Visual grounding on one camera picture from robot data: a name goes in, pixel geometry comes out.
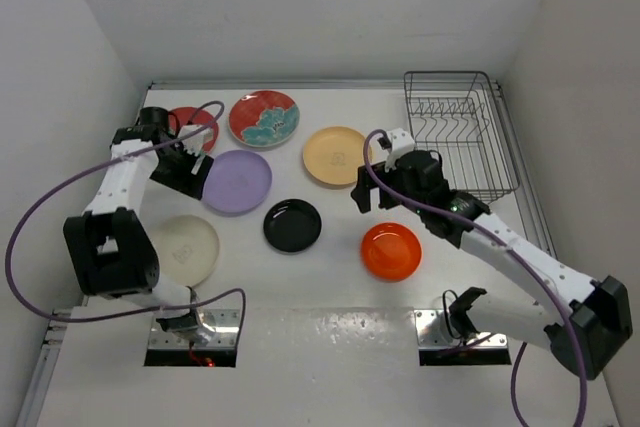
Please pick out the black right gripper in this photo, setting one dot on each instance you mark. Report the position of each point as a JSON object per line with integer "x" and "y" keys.
{"x": 362, "y": 191}

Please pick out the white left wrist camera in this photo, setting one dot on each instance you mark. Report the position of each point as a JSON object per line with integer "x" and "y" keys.
{"x": 195, "y": 137}

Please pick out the orange plate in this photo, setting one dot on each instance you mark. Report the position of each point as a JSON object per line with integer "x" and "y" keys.
{"x": 391, "y": 252}

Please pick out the purple plate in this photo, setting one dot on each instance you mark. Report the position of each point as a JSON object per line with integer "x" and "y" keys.
{"x": 238, "y": 182}

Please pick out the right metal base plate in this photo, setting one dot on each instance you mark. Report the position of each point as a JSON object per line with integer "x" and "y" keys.
{"x": 437, "y": 330}

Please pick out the cream bear plate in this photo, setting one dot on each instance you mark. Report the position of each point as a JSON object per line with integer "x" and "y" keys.
{"x": 188, "y": 248}

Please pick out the red teal floral plate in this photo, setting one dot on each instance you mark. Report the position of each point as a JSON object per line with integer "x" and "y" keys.
{"x": 264, "y": 119}
{"x": 183, "y": 120}

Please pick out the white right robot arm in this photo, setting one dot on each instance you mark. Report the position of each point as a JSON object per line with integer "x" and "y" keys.
{"x": 582, "y": 321}

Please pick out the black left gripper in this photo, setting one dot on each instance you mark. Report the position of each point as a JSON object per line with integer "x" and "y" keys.
{"x": 186, "y": 182}

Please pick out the black plate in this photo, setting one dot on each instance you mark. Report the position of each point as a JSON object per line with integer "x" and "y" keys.
{"x": 292, "y": 226}

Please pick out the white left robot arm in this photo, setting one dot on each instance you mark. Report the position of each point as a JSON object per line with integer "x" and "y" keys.
{"x": 111, "y": 252}

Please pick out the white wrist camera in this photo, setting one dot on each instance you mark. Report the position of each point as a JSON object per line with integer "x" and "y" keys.
{"x": 195, "y": 137}
{"x": 396, "y": 143}

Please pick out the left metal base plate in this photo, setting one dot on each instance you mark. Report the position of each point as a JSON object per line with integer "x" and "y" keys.
{"x": 207, "y": 329}

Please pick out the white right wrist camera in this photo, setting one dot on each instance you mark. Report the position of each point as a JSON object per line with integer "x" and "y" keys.
{"x": 396, "y": 143}

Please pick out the metal base plate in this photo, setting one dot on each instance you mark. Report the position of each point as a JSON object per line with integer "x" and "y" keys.
{"x": 437, "y": 330}
{"x": 207, "y": 329}

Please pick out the wire dish rack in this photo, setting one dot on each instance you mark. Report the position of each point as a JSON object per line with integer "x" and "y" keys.
{"x": 456, "y": 114}

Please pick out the yellow plate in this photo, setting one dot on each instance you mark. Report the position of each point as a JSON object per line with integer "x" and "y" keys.
{"x": 333, "y": 155}

